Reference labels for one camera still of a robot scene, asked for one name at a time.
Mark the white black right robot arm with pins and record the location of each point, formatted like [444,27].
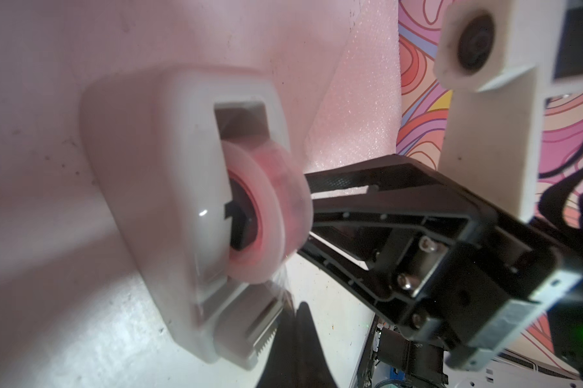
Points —
[359,243]

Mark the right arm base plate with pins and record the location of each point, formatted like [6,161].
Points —
[390,360]

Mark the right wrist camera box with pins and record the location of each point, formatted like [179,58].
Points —
[498,59]

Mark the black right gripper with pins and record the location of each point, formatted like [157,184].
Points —
[452,267]

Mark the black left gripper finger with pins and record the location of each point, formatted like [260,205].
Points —
[296,358]

